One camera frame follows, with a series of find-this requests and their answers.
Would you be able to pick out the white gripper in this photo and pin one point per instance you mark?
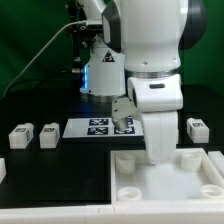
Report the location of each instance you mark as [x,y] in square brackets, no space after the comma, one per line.
[160,135]

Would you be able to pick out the white square tabletop part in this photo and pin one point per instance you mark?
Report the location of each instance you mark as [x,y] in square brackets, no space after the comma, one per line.
[190,175]

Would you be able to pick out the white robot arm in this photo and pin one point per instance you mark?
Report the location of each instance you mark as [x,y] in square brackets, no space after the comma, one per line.
[135,61]

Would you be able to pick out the white plate with tags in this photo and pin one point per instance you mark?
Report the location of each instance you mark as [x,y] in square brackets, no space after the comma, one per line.
[99,127]

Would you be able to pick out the white L-shaped obstacle fence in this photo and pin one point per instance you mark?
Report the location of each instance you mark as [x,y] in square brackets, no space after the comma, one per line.
[195,211]

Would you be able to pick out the grey camera on mount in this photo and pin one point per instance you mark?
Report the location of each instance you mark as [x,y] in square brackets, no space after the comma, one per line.
[95,26]

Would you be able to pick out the black camera stand pole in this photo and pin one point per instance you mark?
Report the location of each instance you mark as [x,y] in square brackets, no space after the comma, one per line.
[71,7]

